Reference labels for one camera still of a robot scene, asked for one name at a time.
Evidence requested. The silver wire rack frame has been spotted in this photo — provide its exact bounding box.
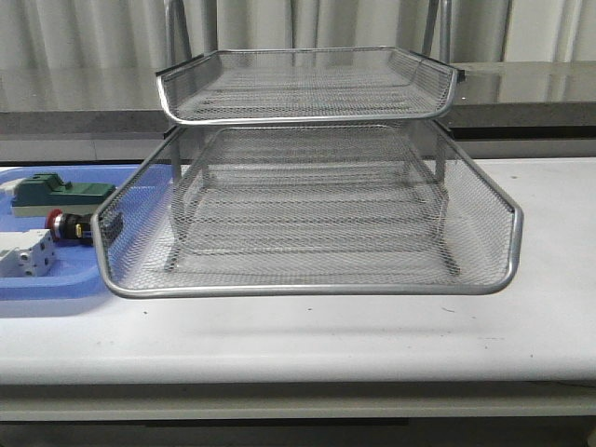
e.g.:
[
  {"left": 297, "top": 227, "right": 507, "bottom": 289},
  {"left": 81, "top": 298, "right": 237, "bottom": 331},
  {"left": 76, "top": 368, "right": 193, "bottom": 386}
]
[{"left": 163, "top": 0, "right": 463, "bottom": 278}]

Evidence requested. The grey stone counter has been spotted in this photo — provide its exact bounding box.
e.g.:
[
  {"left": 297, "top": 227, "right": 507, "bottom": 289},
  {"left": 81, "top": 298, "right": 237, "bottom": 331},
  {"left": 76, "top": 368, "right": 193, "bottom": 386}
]
[{"left": 1, "top": 61, "right": 595, "bottom": 165}]

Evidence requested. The blue plastic tray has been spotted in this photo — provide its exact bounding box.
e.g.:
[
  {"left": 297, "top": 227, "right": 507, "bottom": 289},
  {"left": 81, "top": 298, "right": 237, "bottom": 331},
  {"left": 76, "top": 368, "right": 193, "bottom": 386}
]
[{"left": 1, "top": 164, "right": 173, "bottom": 300}]

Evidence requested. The green and beige switch block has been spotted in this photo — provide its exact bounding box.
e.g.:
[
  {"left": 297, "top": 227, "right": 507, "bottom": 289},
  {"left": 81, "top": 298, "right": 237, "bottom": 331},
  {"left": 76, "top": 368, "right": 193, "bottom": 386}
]
[{"left": 1, "top": 172, "right": 116, "bottom": 218}]

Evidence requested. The red emergency stop button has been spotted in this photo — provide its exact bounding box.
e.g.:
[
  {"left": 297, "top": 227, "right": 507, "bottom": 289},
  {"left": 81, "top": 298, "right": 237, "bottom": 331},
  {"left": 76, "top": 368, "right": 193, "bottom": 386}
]
[{"left": 45, "top": 209, "right": 94, "bottom": 246}]

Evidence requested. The white pleated curtain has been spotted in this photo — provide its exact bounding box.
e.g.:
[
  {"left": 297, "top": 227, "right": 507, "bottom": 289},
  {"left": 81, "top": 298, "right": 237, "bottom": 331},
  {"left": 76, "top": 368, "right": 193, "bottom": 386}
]
[{"left": 1, "top": 1, "right": 595, "bottom": 69}]

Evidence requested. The silver mesh tray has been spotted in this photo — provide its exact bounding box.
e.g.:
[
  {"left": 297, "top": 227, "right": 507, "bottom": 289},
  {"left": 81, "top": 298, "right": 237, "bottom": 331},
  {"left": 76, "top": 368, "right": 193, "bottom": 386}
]
[
  {"left": 92, "top": 121, "right": 523, "bottom": 298},
  {"left": 172, "top": 181, "right": 447, "bottom": 255},
  {"left": 156, "top": 47, "right": 466, "bottom": 126}
]

